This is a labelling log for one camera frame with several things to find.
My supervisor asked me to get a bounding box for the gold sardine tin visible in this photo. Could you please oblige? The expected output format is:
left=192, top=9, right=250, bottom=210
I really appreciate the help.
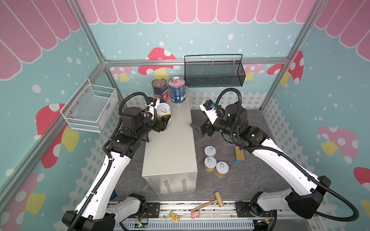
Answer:
left=234, top=146, right=245, bottom=164

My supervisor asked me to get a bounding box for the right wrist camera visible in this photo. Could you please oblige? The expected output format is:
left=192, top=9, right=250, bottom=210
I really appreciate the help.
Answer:
left=199, top=100, right=224, bottom=124

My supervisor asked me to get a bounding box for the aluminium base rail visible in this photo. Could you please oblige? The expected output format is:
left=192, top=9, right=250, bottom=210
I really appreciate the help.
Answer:
left=108, top=200, right=323, bottom=231

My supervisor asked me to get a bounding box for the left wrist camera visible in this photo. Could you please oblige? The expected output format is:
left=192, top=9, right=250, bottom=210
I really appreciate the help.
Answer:
left=147, top=96, right=160, bottom=115

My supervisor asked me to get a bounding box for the white mesh wall basket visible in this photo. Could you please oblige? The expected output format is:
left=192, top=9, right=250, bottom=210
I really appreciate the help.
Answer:
left=60, top=79, right=118, bottom=133

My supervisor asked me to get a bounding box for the yellow toy block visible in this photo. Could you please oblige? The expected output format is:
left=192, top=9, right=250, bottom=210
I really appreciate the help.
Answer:
left=167, top=211, right=181, bottom=223

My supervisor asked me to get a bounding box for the small yellow can white lid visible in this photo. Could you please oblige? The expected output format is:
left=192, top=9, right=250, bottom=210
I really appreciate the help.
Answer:
left=204, top=145, right=217, bottom=158
left=157, top=103, right=171, bottom=120
left=215, top=161, right=229, bottom=178
left=204, top=157, right=217, bottom=172

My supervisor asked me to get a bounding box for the pink pig toy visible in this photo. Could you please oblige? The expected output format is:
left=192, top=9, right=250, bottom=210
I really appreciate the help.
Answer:
left=191, top=210, right=200, bottom=219

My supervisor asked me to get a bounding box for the black mesh wall basket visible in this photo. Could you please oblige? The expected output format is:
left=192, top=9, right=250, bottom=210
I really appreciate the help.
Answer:
left=184, top=54, right=246, bottom=88

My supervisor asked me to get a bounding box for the green circuit board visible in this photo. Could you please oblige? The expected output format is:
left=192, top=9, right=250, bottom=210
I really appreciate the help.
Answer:
left=134, top=221, right=148, bottom=229

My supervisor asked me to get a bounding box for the wooden toy mallet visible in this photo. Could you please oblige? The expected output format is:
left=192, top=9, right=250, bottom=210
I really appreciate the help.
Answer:
left=190, top=192, right=224, bottom=213

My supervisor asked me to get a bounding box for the grey metal counter cabinet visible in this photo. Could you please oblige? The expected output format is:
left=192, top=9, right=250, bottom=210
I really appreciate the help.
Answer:
left=142, top=98, right=198, bottom=197

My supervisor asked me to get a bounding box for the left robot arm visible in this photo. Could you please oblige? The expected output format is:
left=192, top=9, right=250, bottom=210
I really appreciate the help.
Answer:
left=62, top=92, right=171, bottom=231

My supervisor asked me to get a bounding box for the blue soup can pink lid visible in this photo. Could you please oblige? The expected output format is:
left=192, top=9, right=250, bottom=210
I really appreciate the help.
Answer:
left=168, top=77, right=186, bottom=104

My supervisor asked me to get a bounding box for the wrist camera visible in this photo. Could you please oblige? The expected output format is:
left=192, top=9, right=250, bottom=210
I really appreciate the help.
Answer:
left=147, top=96, right=160, bottom=115
left=199, top=100, right=224, bottom=124

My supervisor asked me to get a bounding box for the dark blue tomato can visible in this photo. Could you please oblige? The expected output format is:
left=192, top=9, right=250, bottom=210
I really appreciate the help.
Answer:
left=152, top=79, right=169, bottom=103

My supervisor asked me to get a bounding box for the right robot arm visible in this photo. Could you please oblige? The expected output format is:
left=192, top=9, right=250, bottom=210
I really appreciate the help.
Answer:
left=192, top=88, right=359, bottom=222

